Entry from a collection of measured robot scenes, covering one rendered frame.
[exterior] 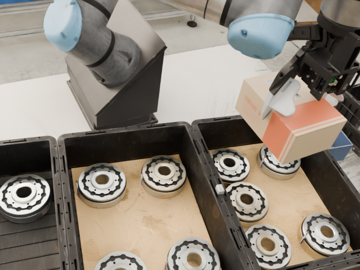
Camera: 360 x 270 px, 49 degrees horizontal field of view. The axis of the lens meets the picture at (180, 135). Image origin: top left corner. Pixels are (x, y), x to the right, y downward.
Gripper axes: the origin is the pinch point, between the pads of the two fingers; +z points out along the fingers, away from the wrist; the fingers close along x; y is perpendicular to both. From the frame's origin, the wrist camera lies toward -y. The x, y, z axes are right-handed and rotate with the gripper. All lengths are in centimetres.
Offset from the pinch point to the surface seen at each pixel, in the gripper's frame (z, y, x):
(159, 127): 16.8, -17.9, -17.1
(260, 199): 23.8, 4.1, -1.4
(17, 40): 111, -205, -25
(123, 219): 26.6, -4.1, -30.7
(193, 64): 40, -64, 21
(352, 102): 52, -35, 84
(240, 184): 23.7, -1.0, -3.6
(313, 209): 26.5, 10.0, 10.7
